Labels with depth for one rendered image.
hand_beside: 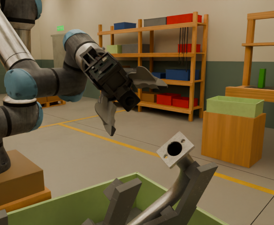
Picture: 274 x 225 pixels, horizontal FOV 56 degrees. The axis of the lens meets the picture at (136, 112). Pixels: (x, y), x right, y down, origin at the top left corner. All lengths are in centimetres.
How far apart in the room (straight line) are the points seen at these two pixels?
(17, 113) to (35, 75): 37
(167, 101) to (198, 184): 548
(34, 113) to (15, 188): 28
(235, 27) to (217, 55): 66
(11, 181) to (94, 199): 31
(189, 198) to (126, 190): 16
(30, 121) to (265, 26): 498
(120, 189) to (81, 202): 41
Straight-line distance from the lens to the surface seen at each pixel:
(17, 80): 66
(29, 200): 101
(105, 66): 55
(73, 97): 76
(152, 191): 81
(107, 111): 56
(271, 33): 552
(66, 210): 78
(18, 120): 103
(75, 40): 71
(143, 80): 56
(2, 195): 99
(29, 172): 100
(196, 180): 47
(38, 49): 1154
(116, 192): 39
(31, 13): 101
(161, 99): 603
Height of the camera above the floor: 132
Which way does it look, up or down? 12 degrees down
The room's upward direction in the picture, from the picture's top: straight up
